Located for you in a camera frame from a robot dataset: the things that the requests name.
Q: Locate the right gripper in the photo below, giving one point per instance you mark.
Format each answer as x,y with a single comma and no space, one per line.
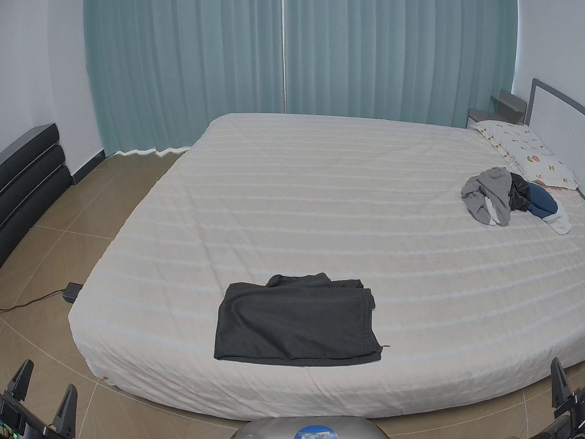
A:
573,407

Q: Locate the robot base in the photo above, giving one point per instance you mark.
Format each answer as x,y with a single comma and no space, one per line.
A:
310,429

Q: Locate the grey bedside table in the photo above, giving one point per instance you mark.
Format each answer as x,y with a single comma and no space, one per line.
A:
500,110

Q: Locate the black chest of drawers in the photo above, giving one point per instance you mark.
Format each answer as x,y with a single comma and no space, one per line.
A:
27,181

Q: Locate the bed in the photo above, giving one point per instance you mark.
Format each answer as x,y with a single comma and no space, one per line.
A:
320,199

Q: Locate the black power adapter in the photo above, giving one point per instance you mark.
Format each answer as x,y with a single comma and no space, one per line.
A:
73,292

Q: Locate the white printed pillow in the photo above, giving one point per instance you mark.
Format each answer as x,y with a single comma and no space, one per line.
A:
525,151

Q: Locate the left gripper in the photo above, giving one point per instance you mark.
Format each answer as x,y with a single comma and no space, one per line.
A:
27,421

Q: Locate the black T-shirt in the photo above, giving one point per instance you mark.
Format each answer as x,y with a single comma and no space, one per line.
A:
292,323

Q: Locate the blue-green curtain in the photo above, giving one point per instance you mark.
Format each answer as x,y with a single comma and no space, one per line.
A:
397,48
183,62

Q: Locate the pile of clothes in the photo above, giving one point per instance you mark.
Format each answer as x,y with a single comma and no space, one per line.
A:
498,195

